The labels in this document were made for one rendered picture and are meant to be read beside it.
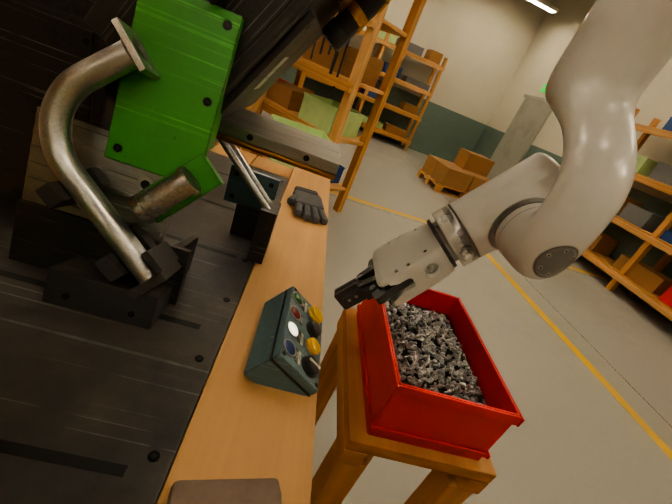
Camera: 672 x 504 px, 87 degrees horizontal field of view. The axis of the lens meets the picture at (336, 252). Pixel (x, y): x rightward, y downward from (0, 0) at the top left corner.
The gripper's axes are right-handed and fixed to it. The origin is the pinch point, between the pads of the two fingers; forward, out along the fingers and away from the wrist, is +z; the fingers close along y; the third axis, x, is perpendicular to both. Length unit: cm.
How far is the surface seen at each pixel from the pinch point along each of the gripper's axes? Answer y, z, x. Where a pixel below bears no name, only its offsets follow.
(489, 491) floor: 40, 21, -141
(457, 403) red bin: -8.8, -5.4, -19.7
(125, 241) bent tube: -5.6, 16.3, 25.2
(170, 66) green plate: 3.1, 0.8, 37.4
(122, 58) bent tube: -0.5, 3.2, 40.0
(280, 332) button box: -8.6, 7.7, 5.2
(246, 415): -17.4, 12.7, 3.2
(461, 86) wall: 946, -243, -196
